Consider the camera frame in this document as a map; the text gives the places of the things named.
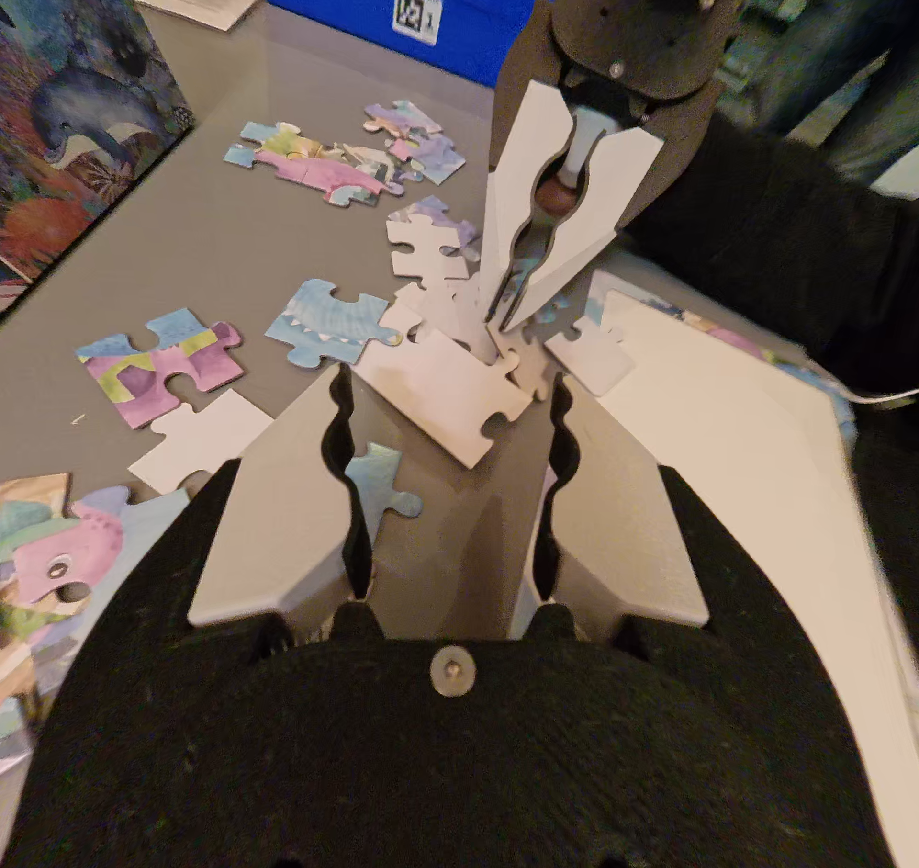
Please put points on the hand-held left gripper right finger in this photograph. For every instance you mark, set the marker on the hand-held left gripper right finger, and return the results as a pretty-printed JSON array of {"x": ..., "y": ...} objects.
[{"x": 624, "y": 530}]

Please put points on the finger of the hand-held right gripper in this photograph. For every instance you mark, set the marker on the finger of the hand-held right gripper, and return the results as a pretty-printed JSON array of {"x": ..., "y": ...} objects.
[
  {"x": 517, "y": 186},
  {"x": 610, "y": 186}
]

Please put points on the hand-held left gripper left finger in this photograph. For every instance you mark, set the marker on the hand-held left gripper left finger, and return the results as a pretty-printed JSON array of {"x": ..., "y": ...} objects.
[{"x": 280, "y": 523}]

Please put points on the light blue jigsaw piece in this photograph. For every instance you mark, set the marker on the light blue jigsaw piece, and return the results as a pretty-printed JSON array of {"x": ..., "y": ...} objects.
[{"x": 380, "y": 473}]

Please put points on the puzzle tray with painted border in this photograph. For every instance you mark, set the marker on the puzzle tray with painted border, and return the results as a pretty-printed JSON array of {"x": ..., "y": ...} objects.
[{"x": 718, "y": 415}]

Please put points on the pile of jigsaw pieces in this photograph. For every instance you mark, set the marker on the pile of jigsaw pieces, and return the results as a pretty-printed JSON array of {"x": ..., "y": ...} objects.
[{"x": 431, "y": 387}]

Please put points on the person's right forearm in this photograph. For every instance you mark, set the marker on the person's right forearm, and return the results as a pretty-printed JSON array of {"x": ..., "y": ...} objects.
[{"x": 775, "y": 250}]

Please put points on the person's right hand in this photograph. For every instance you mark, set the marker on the person's right hand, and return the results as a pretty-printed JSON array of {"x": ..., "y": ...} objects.
[{"x": 554, "y": 197}]

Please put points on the illustrated puzzle box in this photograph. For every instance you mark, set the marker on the illustrated puzzle box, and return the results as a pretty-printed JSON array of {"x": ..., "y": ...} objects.
[{"x": 79, "y": 107}]

